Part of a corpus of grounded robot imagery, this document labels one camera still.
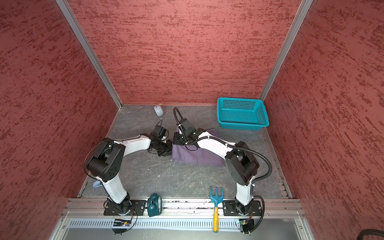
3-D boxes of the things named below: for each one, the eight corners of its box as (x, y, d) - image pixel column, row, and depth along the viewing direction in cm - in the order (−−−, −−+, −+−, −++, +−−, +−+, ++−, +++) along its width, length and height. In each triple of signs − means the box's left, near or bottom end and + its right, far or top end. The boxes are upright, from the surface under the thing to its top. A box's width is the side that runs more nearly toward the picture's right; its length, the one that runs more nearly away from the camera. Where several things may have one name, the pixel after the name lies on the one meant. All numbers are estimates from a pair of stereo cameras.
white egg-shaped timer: (158, 120, 114) (156, 111, 106) (155, 115, 117) (152, 106, 110) (164, 117, 116) (162, 108, 108) (160, 112, 119) (158, 103, 112)
